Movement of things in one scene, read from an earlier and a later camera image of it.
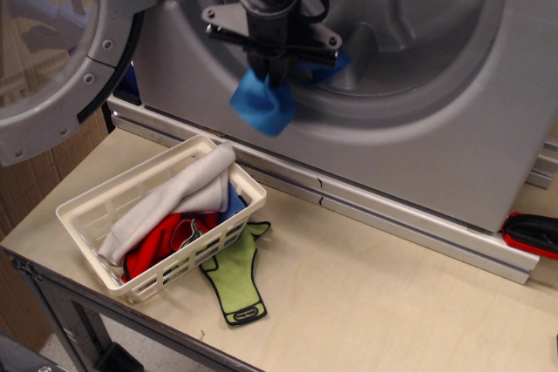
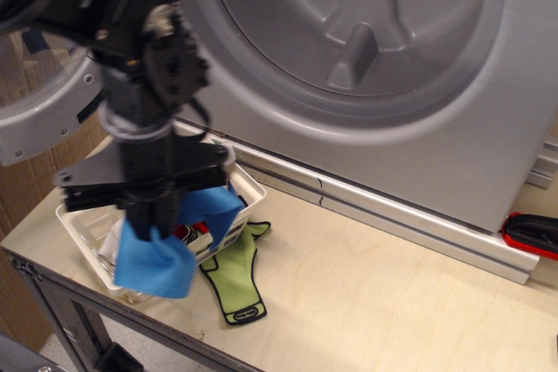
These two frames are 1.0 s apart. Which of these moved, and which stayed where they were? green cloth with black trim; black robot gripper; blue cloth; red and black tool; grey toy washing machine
Moved: black robot gripper; blue cloth
Stayed: grey toy washing machine; green cloth with black trim; red and black tool
